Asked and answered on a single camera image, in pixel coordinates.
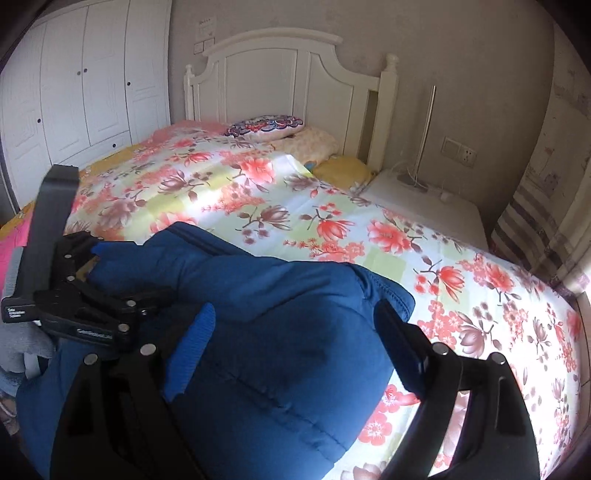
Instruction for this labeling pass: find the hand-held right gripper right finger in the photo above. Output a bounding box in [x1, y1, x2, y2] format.
[373, 299, 541, 480]

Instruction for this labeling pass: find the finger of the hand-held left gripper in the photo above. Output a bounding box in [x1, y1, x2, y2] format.
[54, 231, 109, 282]
[39, 277, 178, 325]

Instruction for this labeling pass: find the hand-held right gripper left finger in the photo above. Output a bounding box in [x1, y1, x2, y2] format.
[50, 302, 218, 480]

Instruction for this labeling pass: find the blue quilted jacket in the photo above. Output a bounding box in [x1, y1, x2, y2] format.
[16, 222, 416, 480]

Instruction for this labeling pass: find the pink blanket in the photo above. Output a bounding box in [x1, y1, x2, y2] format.
[0, 222, 35, 296]

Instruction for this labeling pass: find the yellow bed sheet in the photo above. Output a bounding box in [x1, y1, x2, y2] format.
[0, 141, 158, 232]

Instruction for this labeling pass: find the floral bed blanket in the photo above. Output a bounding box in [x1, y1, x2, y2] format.
[62, 134, 585, 480]

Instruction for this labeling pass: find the white nightstand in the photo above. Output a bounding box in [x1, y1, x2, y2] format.
[362, 168, 490, 252]

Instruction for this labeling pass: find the white wardrobe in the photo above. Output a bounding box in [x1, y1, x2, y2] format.
[0, 0, 174, 208]

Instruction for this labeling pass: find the pink pillow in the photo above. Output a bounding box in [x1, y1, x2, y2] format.
[152, 119, 232, 139]

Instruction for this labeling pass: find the yellow pillow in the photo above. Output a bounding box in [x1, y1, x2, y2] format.
[313, 156, 375, 188]

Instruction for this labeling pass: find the striped beige curtain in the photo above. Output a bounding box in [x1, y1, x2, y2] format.
[489, 23, 591, 296]

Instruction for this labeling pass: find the slim silver desk lamp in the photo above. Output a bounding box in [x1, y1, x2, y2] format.
[398, 85, 438, 191]

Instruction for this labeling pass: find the beige textured pillow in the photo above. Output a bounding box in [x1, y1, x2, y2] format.
[272, 127, 340, 160]

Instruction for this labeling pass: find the patterned blue red pillow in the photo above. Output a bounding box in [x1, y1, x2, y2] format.
[225, 114, 305, 140]

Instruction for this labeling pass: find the white wooden headboard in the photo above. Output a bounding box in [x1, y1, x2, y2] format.
[184, 33, 400, 169]

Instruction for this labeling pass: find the white wall socket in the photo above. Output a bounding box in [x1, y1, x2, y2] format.
[441, 135, 478, 166]

